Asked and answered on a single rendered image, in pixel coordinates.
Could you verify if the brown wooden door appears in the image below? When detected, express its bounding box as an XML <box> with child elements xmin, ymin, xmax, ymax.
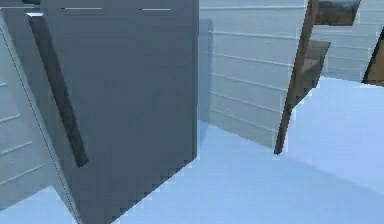
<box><xmin>273</xmin><ymin>0</ymin><xmax>332</xmax><ymax>156</ymax></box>

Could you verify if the black refrigerator handle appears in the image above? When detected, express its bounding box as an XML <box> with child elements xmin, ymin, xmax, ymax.
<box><xmin>25</xmin><ymin>12</ymin><xmax>90</xmax><ymax>169</ymax></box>

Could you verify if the grey refrigerator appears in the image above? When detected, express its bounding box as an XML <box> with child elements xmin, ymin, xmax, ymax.
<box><xmin>0</xmin><ymin>0</ymin><xmax>200</xmax><ymax>224</ymax></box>

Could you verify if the brown black-edged wooden furniture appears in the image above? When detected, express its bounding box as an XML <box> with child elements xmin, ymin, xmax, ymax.
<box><xmin>361</xmin><ymin>26</ymin><xmax>384</xmax><ymax>88</ymax></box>

